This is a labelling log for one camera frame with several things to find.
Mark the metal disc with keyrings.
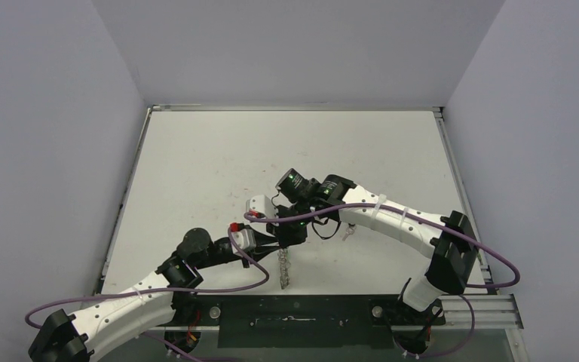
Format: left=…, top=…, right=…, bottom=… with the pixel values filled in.
left=277, top=248, right=291, bottom=290

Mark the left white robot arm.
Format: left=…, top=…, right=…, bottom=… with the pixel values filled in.
left=28, top=223, right=279, bottom=361

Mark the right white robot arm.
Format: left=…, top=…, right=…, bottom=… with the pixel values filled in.
left=249, top=168, right=479, bottom=324

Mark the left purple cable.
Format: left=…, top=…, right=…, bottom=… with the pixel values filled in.
left=24, top=227, right=271, bottom=362

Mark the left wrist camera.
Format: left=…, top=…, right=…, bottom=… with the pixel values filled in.
left=228, top=222, right=256, bottom=255

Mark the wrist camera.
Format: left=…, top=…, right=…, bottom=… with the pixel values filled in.
left=228, top=222, right=256, bottom=255
left=246, top=195, right=277, bottom=219

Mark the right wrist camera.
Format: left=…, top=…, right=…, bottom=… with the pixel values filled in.
left=246, top=195, right=277, bottom=219

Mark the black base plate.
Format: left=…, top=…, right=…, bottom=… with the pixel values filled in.
left=164, top=294, right=446, bottom=351

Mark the aluminium frame rail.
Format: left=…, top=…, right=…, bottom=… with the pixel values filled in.
left=81, top=294, right=524, bottom=332

